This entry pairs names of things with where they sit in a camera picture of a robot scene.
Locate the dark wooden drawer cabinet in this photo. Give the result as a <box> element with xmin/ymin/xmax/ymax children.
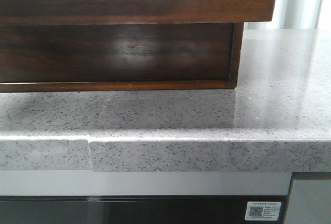
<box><xmin>0</xmin><ymin>21</ymin><xmax>245</xmax><ymax>93</ymax></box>

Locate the grey cabinet panel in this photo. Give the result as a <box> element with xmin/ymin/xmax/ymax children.
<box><xmin>284</xmin><ymin>173</ymin><xmax>330</xmax><ymax>223</ymax></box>

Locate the black glass appliance door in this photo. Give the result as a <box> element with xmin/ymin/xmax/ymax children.
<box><xmin>1</xmin><ymin>196</ymin><xmax>287</xmax><ymax>223</ymax></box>

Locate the white QR code sticker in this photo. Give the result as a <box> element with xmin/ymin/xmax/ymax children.
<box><xmin>245</xmin><ymin>201</ymin><xmax>282</xmax><ymax>221</ymax></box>

